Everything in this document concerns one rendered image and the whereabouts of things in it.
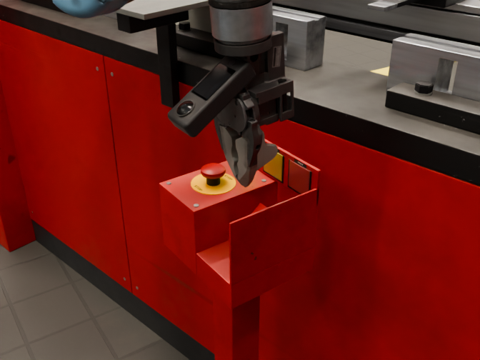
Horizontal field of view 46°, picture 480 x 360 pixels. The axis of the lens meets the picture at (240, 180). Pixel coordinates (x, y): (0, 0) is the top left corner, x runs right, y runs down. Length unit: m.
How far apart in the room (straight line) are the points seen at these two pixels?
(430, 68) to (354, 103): 0.13
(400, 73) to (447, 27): 0.26
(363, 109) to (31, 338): 1.25
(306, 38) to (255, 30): 0.42
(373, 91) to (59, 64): 0.88
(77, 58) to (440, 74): 0.89
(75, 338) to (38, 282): 0.32
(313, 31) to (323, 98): 0.17
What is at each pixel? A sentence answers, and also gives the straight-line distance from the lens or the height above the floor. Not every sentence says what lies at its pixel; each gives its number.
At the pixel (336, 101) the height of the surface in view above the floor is 0.88.
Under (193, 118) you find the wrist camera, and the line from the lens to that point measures 0.67.
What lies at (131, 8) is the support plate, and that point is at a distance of 1.05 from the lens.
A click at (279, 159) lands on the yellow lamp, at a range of 0.87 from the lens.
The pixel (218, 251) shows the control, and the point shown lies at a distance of 0.87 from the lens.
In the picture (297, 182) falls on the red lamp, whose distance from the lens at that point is 0.85.
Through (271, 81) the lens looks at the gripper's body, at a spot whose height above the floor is 0.98.
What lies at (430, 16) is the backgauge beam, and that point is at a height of 0.95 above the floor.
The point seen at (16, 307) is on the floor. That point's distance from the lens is 1.95.
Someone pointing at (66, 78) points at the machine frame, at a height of 0.73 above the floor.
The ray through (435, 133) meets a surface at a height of 0.87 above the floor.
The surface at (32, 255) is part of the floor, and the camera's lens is 2.16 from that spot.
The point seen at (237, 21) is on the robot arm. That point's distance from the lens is 0.67.
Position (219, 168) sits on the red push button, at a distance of 0.87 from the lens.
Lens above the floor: 1.22
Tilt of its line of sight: 30 degrees down
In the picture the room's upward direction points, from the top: straight up
